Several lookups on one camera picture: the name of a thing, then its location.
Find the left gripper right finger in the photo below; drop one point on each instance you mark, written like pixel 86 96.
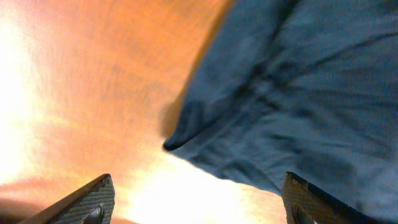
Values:
pixel 305 203

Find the dark blue shorts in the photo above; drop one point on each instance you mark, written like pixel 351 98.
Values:
pixel 308 87

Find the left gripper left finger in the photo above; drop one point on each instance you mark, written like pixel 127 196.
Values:
pixel 92 203

